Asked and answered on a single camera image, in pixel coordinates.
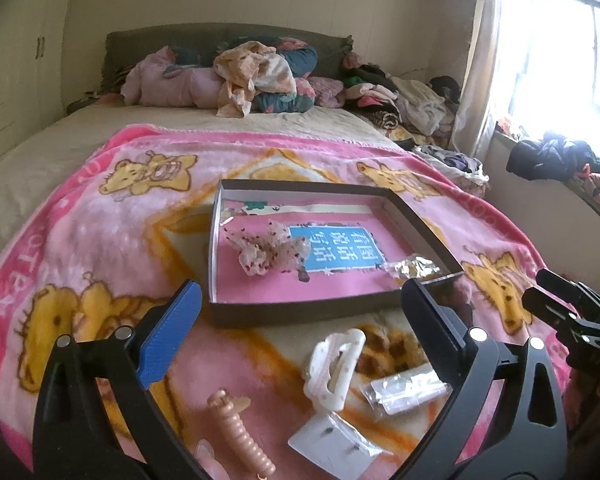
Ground clear packet white item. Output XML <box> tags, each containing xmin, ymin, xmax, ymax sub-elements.
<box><xmin>361</xmin><ymin>363</ymin><xmax>452</xmax><ymax>417</ymax></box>

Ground white earring card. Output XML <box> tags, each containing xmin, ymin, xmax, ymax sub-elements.
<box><xmin>288</xmin><ymin>412</ymin><xmax>387</xmax><ymax>479</ymax></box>

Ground white claw hair clip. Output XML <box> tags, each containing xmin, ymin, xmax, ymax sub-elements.
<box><xmin>303</xmin><ymin>328</ymin><xmax>366</xmax><ymax>413</ymax></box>

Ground sheer dotted pink bow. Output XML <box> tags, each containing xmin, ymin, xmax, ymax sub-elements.
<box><xmin>225</xmin><ymin>221</ymin><xmax>311</xmax><ymax>276</ymax></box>

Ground dark clothes on sill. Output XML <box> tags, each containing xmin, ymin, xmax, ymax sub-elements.
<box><xmin>506</xmin><ymin>133</ymin><xmax>600</xmax><ymax>197</ymax></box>

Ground white bag of clothes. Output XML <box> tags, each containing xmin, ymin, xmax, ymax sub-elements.
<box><xmin>413</xmin><ymin>145</ymin><xmax>489</xmax><ymax>198</ymax></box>

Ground pink children's book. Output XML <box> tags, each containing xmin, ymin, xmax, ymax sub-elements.
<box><xmin>214</xmin><ymin>199</ymin><xmax>432</xmax><ymax>306</ymax></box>

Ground dark shallow cardboard box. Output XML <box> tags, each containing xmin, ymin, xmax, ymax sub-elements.
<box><xmin>209</xmin><ymin>180</ymin><xmax>463</xmax><ymax>328</ymax></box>

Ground beige window curtain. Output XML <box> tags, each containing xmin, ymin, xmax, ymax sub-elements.
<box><xmin>451</xmin><ymin>0</ymin><xmax>502</xmax><ymax>159</ymax></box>

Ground pile of clothes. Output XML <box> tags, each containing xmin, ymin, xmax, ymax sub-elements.
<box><xmin>308</xmin><ymin>52</ymin><xmax>464</xmax><ymax>149</ymax></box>

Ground cream built-in wardrobe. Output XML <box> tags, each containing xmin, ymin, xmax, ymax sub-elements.
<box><xmin>0</xmin><ymin>0</ymin><xmax>69</xmax><ymax>157</ymax></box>

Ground pink pajama garment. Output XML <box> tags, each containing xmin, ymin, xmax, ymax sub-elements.
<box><xmin>120</xmin><ymin>46</ymin><xmax>223</xmax><ymax>110</ymax></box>

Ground dark green headboard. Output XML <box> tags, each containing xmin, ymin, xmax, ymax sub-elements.
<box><xmin>100</xmin><ymin>23</ymin><xmax>353</xmax><ymax>93</ymax></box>

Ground peach floral cloth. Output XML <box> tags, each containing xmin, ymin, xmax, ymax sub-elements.
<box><xmin>212</xmin><ymin>41</ymin><xmax>297</xmax><ymax>118</ymax></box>

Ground dark floral quilt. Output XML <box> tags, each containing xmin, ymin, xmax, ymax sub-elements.
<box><xmin>162</xmin><ymin>40</ymin><xmax>298</xmax><ymax>117</ymax></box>

